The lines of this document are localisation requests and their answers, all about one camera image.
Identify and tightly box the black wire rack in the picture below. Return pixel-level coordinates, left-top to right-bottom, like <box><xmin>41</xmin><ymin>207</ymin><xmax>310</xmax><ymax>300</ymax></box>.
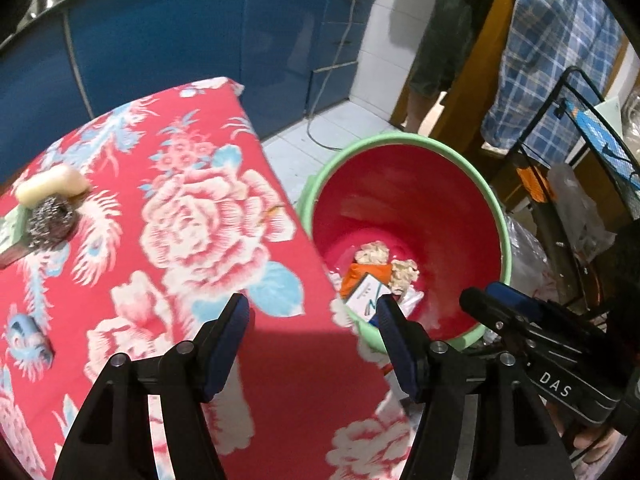
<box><xmin>505</xmin><ymin>66</ymin><xmax>640</xmax><ymax>311</ymax></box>

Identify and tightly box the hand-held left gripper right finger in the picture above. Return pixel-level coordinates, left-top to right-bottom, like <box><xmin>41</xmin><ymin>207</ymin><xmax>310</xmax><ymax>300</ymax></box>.
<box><xmin>375</xmin><ymin>294</ymin><xmax>573</xmax><ymax>480</ymax></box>

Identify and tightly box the orange plastic bag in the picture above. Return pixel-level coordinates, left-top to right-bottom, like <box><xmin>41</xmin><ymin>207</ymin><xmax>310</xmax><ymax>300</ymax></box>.
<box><xmin>340</xmin><ymin>261</ymin><xmax>393</xmax><ymax>301</ymax></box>

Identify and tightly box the paper ball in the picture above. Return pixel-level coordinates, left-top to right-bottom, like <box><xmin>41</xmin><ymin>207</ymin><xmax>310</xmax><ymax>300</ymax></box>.
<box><xmin>354</xmin><ymin>241</ymin><xmax>391</xmax><ymax>265</ymax></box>
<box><xmin>390</xmin><ymin>258</ymin><xmax>420</xmax><ymax>293</ymax></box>

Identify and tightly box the red bucket with green rim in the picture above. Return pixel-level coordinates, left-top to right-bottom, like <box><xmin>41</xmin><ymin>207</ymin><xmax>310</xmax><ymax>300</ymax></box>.
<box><xmin>295</xmin><ymin>132</ymin><xmax>513</xmax><ymax>353</ymax></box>

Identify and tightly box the blue kitchen cabinet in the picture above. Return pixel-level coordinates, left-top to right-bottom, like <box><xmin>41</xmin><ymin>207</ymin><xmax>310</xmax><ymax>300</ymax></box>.
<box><xmin>0</xmin><ymin>0</ymin><xmax>388</xmax><ymax>181</ymax></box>

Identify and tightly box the clear plastic bag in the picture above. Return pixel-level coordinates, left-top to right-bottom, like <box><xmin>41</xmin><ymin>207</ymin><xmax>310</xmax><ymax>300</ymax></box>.
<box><xmin>547</xmin><ymin>162</ymin><xmax>617</xmax><ymax>261</ymax></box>

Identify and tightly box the white cable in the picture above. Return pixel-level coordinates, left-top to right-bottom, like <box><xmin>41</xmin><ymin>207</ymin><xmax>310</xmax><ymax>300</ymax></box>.
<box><xmin>306</xmin><ymin>0</ymin><xmax>362</xmax><ymax>151</ymax></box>

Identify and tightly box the steel wool scrubber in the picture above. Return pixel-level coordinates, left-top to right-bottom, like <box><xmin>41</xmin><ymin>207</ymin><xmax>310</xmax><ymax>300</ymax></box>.
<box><xmin>26</xmin><ymin>195</ymin><xmax>81</xmax><ymax>250</ymax></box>

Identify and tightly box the wooden door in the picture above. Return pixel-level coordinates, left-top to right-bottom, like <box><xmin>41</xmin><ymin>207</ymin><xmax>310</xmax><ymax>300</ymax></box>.
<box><xmin>390</xmin><ymin>0</ymin><xmax>640</xmax><ymax>211</ymax></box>

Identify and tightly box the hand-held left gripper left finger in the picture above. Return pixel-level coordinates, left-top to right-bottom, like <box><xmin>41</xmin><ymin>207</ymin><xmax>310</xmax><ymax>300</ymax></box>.
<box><xmin>52</xmin><ymin>292</ymin><xmax>251</xmax><ymax>480</ymax></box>

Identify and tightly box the cream soap bar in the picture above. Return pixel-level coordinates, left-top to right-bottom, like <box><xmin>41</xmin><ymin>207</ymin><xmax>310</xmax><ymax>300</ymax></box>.
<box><xmin>14</xmin><ymin>165</ymin><xmax>90</xmax><ymax>206</ymax></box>

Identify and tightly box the white packet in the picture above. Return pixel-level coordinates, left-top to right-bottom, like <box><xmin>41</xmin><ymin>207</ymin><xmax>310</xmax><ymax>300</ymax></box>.
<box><xmin>345</xmin><ymin>272</ymin><xmax>393</xmax><ymax>318</ymax></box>

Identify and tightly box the plaid cloth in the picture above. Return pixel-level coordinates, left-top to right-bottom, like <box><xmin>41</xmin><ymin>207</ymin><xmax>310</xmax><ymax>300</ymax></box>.
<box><xmin>481</xmin><ymin>0</ymin><xmax>626</xmax><ymax>166</ymax></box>

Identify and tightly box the green scrubbing sponge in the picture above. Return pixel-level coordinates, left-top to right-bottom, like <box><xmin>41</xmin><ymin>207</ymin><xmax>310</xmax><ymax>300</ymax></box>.
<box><xmin>0</xmin><ymin>207</ymin><xmax>31</xmax><ymax>268</ymax></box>

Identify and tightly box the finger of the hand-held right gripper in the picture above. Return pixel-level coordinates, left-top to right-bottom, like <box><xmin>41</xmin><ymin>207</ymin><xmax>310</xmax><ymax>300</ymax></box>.
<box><xmin>486</xmin><ymin>281</ymin><xmax>551</xmax><ymax>322</ymax></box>
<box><xmin>459</xmin><ymin>287</ymin><xmax>538</xmax><ymax>348</ymax></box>

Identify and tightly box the person's right hand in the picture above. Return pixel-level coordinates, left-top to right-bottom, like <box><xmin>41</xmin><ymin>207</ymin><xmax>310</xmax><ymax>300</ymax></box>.
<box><xmin>560</xmin><ymin>422</ymin><xmax>620</xmax><ymax>467</ymax></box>

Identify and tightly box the red floral tablecloth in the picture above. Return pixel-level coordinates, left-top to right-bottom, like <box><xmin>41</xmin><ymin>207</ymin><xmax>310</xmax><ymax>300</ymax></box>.
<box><xmin>0</xmin><ymin>76</ymin><xmax>431</xmax><ymax>480</ymax></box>

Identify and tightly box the orange item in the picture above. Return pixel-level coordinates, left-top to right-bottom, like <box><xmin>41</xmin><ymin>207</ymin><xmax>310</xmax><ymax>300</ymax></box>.
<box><xmin>517</xmin><ymin>165</ymin><xmax>549</xmax><ymax>207</ymax></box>

